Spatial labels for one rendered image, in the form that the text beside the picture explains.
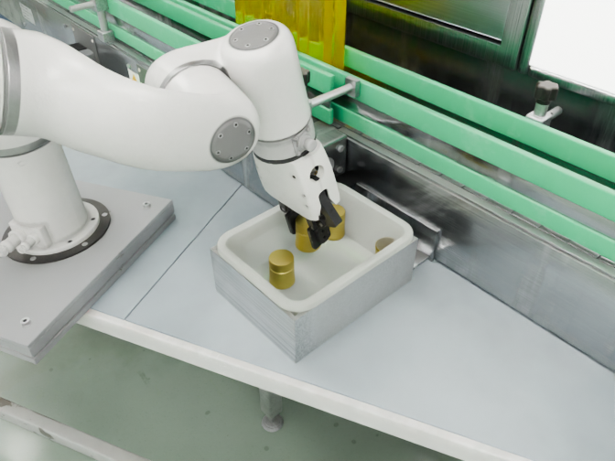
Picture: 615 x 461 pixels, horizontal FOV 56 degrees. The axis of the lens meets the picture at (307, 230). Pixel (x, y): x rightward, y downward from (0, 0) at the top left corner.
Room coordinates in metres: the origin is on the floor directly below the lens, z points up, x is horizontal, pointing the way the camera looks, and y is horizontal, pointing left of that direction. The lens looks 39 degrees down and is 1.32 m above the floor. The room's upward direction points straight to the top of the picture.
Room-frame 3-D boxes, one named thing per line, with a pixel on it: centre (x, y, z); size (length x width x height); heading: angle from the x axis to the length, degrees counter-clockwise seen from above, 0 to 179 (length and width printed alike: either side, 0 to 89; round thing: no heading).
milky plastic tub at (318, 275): (0.58, -0.01, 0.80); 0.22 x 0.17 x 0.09; 132
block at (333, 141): (0.74, -0.02, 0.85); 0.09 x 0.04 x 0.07; 132
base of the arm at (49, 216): (0.65, 0.39, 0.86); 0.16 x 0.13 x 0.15; 161
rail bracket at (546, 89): (0.69, -0.32, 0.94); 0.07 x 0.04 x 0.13; 132
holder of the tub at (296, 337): (0.60, -0.03, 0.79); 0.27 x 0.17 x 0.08; 132
